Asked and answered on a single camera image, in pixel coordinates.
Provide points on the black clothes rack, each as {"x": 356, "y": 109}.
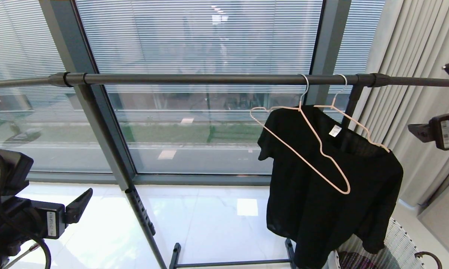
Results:
{"x": 194, "y": 79}

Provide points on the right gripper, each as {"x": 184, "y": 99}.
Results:
{"x": 448, "y": 130}

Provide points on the pink clothes hanger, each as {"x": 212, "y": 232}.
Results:
{"x": 348, "y": 189}
{"x": 358, "y": 125}

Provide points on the black short-sleeved shirt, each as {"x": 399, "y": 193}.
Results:
{"x": 321, "y": 209}

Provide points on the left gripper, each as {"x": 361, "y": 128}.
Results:
{"x": 22, "y": 220}

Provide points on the window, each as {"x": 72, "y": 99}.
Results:
{"x": 209, "y": 45}

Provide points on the white laundry basket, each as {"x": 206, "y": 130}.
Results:
{"x": 396, "y": 246}

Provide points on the beige curtain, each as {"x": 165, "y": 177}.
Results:
{"x": 414, "y": 45}

